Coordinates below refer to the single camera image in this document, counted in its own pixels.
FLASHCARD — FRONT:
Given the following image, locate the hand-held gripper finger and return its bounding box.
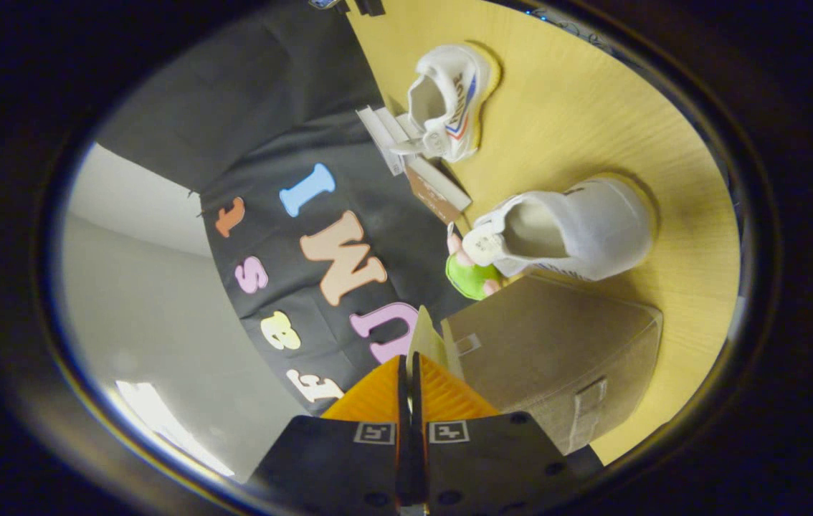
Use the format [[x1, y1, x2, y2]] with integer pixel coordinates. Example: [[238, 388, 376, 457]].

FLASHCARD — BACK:
[[412, 351, 581, 513], [249, 355, 413, 513]]

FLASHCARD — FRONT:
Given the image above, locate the beige fabric storage box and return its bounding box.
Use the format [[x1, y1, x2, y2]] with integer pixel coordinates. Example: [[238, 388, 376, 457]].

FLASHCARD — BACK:
[[406, 276, 664, 456]]

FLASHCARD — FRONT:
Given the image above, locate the white canvas shoe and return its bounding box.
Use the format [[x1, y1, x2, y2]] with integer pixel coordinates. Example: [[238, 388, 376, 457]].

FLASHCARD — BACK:
[[460, 176, 658, 282], [390, 43, 493, 163]]

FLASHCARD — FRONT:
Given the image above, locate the green and pink plush toy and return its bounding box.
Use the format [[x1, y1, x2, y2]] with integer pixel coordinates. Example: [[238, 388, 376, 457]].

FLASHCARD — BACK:
[[445, 222, 504, 302]]

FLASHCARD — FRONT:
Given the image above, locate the ceiling light panel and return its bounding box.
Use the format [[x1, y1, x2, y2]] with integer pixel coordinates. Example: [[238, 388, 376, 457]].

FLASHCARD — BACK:
[[115, 380, 237, 478]]

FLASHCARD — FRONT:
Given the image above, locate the brown illustrated cover book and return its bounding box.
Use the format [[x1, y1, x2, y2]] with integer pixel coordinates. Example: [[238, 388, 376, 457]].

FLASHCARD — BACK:
[[404, 161, 472, 224]]

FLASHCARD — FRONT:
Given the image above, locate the white book with dark portrait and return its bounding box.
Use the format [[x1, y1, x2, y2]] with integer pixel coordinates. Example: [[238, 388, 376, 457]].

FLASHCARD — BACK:
[[356, 106, 405, 176]]

